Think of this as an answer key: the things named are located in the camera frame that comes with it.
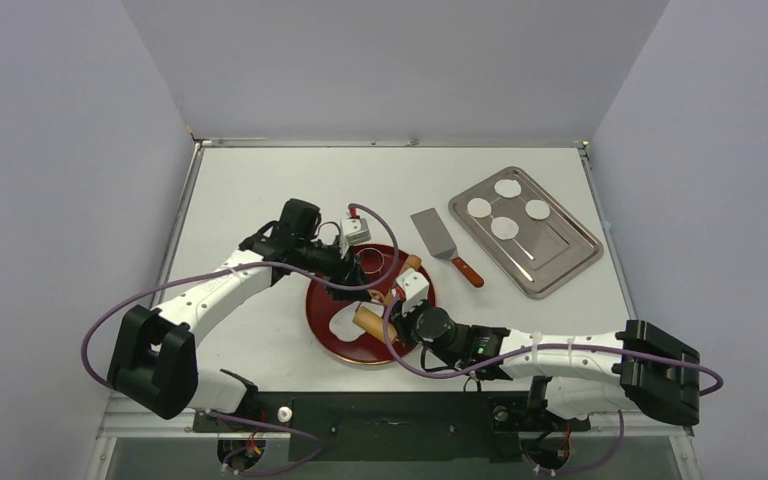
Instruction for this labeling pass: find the round red lacquer tray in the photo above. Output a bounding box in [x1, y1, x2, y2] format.
[305, 244, 428, 365]

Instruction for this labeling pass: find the rectangular steel tray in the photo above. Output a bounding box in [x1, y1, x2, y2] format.
[448, 166, 604, 299]

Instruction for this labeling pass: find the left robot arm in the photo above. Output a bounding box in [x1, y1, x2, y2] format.
[106, 199, 371, 430]

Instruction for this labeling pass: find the white dough piece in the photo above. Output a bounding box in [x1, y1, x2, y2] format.
[328, 302, 385, 342]

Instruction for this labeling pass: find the round metal cutter ring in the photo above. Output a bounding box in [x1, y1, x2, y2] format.
[361, 246, 392, 276]

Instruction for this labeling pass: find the wooden dough roller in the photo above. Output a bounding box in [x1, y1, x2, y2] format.
[352, 254, 424, 342]

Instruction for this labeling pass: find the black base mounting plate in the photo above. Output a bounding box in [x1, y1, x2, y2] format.
[191, 392, 592, 464]

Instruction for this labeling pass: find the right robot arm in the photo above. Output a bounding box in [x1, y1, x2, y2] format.
[383, 302, 706, 427]

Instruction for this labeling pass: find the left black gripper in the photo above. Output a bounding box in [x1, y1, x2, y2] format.
[297, 236, 372, 301]

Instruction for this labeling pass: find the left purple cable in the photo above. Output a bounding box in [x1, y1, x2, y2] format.
[80, 202, 401, 479]

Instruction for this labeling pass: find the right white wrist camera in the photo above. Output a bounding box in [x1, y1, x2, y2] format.
[395, 268, 430, 315]

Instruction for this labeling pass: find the white dumpling wrapper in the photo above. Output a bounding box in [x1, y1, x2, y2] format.
[466, 198, 492, 219]
[490, 217, 519, 241]
[494, 179, 522, 199]
[525, 199, 552, 221]

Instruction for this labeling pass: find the aluminium frame rail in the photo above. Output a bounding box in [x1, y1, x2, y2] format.
[96, 394, 695, 439]

